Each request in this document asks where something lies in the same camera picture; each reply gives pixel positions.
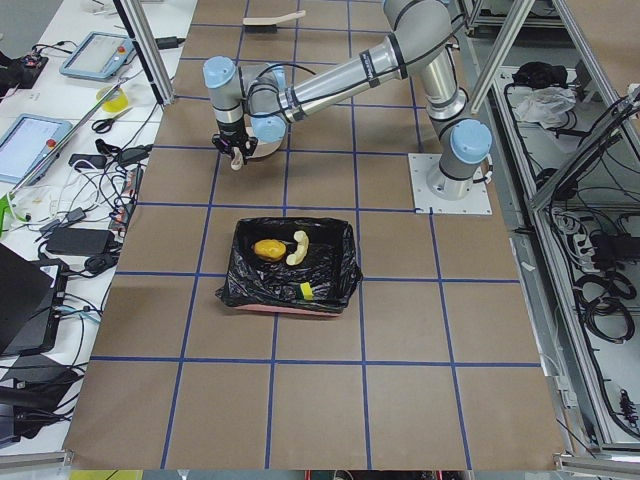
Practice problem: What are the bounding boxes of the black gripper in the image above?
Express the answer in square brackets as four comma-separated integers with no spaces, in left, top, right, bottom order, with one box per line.
[211,122,257,159]

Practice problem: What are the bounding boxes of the beige dustpan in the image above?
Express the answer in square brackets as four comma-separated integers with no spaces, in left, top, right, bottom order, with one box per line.
[230,139,282,171]

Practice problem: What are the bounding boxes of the white hand brush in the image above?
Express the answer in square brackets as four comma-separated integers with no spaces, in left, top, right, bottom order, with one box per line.
[242,10,306,33]

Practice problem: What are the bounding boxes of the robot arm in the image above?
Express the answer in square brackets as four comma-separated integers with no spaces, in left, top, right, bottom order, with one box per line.
[203,1,492,201]

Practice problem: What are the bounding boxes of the black lined trash bin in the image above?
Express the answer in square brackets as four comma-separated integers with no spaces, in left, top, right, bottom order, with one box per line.
[216,217,362,316]

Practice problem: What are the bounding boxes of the black power adapter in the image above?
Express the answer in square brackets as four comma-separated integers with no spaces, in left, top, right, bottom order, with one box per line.
[155,36,186,50]

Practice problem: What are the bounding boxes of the yellow tape roll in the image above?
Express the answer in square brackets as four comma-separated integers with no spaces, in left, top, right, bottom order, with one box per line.
[96,87,129,113]

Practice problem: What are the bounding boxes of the yellow brown potato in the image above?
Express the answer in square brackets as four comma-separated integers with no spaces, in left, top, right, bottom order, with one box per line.
[253,239,287,262]

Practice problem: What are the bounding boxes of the pale banana peel piece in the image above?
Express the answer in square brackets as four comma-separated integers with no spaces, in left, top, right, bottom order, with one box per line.
[286,230,309,266]

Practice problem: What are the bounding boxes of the far teach pendant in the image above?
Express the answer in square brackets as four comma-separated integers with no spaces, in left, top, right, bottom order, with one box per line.
[59,31,136,81]

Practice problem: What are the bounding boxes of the teach pendant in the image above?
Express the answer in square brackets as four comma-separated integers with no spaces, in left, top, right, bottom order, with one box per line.
[1,114,72,184]
[59,31,136,81]

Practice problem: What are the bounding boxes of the green sponge piece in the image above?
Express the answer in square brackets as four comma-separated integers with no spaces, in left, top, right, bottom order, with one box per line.
[295,282,314,301]

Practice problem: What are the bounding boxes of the black power brick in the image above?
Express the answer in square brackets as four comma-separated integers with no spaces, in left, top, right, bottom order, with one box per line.
[46,228,115,256]

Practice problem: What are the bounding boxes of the near teach pendant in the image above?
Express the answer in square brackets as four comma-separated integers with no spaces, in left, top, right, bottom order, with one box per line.
[1,114,72,184]

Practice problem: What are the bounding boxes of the black laptop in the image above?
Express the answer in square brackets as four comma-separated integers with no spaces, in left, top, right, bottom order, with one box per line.
[1,246,68,357]

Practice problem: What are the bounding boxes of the white crumpled cloth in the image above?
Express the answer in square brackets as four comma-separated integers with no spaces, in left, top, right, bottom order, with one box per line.
[514,87,576,129]

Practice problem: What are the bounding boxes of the black handled scissors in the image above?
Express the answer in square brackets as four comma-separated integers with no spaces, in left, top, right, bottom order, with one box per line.
[91,107,132,135]

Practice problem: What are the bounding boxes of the aluminium frame post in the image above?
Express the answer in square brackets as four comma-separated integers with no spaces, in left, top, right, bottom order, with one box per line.
[114,0,174,106]

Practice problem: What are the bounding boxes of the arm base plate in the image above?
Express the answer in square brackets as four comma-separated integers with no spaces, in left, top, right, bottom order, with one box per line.
[408,153,492,216]

